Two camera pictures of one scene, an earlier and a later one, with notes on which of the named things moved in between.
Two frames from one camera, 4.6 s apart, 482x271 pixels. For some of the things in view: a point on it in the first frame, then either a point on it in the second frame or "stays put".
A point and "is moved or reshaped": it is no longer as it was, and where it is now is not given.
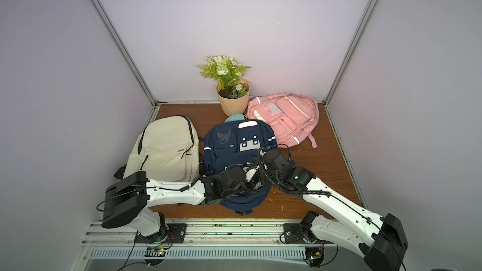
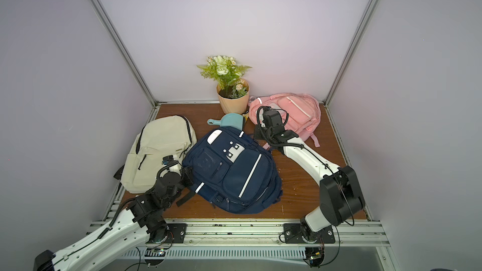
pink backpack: x=292 y=116 stays put
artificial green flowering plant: x=225 y=71 stays put
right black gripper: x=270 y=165 -> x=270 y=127
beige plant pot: x=235 y=106 stays put
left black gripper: x=251 y=182 -> x=185 y=174
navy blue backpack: x=236 y=142 is moved or reshaped
